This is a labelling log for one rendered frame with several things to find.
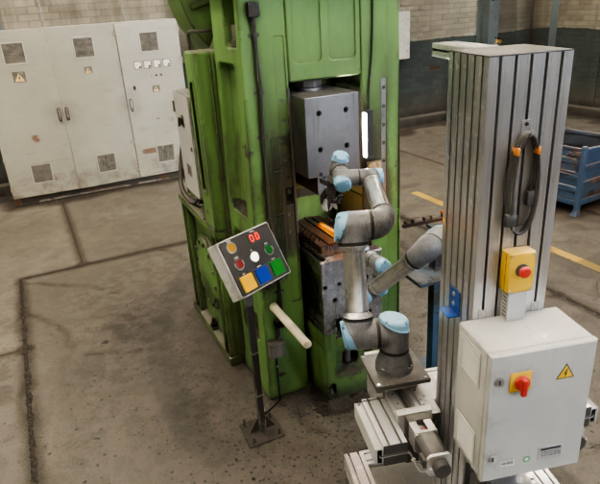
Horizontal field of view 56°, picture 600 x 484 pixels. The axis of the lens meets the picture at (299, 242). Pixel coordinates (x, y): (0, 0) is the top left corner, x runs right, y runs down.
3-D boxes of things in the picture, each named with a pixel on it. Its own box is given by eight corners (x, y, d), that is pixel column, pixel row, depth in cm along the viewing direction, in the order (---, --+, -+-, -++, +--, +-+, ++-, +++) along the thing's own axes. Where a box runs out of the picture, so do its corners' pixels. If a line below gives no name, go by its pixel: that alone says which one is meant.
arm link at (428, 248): (438, 259, 235) (364, 312, 267) (447, 250, 243) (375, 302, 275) (420, 237, 236) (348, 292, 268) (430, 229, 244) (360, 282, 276)
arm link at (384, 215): (404, 217, 212) (381, 159, 252) (374, 219, 211) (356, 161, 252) (402, 243, 218) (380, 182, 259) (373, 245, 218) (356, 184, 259)
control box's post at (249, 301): (267, 431, 318) (249, 254, 276) (260, 433, 316) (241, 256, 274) (264, 426, 321) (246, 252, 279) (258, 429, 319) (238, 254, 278)
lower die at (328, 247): (353, 250, 314) (353, 235, 311) (321, 258, 307) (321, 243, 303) (320, 227, 349) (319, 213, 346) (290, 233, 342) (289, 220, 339)
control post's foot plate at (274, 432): (287, 435, 313) (286, 423, 310) (250, 449, 305) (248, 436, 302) (273, 413, 332) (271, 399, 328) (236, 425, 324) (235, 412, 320)
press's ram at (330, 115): (373, 166, 301) (372, 89, 286) (308, 179, 287) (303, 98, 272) (336, 151, 337) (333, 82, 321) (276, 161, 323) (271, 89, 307)
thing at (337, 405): (406, 399, 335) (406, 398, 335) (318, 432, 314) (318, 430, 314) (371, 365, 369) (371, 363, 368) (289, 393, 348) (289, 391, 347)
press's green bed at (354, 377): (382, 384, 350) (381, 318, 331) (327, 403, 336) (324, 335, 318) (339, 341, 396) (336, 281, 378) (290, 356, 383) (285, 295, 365)
